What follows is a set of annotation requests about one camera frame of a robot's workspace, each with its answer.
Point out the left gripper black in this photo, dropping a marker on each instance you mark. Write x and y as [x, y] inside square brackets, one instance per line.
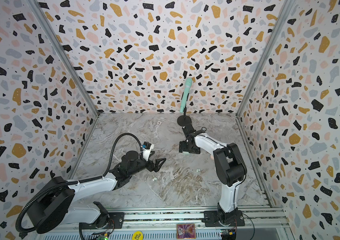
[157, 167]

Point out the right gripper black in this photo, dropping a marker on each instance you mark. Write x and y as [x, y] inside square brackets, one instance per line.
[188, 146]

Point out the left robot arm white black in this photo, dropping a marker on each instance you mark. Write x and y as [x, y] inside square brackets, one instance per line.
[52, 205]

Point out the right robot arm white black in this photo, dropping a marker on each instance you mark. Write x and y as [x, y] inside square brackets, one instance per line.
[230, 169]

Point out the black microphone stand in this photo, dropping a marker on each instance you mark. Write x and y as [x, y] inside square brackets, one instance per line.
[183, 120]

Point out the mint green microphone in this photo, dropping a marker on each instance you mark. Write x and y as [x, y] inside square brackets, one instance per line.
[187, 87]

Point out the yellow round sticker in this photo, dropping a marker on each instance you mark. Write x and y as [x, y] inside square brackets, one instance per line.
[138, 235]

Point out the pink square tag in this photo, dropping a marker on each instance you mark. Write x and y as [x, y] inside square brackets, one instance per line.
[185, 231]

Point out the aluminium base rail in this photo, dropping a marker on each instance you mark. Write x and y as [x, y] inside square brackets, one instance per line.
[260, 223]

